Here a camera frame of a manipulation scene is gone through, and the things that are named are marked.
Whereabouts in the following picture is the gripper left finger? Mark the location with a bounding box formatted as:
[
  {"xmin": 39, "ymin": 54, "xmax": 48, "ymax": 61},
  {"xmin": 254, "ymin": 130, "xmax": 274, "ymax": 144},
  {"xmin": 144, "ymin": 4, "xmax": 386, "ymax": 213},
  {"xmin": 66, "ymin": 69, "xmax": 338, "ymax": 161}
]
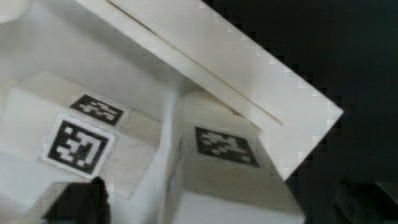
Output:
[{"xmin": 43, "ymin": 177, "xmax": 112, "ymax": 224}]

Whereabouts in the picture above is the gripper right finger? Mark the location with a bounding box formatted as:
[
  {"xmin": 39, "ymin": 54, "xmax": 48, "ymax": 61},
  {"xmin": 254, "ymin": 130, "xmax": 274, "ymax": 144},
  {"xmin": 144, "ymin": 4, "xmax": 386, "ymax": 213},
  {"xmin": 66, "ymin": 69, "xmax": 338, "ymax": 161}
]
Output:
[{"xmin": 332, "ymin": 178, "xmax": 398, "ymax": 224}]

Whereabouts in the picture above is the white leg with tag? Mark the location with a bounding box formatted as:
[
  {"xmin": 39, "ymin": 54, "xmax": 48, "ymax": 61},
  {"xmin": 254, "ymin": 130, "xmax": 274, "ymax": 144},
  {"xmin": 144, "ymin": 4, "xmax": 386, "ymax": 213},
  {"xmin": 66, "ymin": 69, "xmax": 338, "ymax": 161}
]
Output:
[{"xmin": 162, "ymin": 91, "xmax": 306, "ymax": 224}]

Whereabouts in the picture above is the white square tabletop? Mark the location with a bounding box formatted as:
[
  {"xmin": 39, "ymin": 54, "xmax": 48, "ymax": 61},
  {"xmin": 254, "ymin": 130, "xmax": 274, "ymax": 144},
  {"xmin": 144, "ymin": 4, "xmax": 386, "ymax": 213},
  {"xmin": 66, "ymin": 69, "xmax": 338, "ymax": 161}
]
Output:
[{"xmin": 0, "ymin": 0, "xmax": 199, "ymax": 224}]

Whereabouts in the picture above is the white leg inside tabletop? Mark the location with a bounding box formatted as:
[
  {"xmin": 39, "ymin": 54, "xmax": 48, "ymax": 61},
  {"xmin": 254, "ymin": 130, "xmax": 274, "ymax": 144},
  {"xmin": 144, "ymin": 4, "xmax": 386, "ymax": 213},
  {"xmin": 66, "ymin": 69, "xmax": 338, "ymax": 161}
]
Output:
[{"xmin": 0, "ymin": 72, "xmax": 162, "ymax": 198}]

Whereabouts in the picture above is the white U-shaped fence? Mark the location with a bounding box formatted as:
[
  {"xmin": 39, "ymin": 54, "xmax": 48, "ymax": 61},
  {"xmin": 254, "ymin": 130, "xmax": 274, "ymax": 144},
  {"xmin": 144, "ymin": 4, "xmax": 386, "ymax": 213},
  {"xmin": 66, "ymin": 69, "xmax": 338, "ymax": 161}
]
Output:
[{"xmin": 110, "ymin": 0, "xmax": 343, "ymax": 177}]

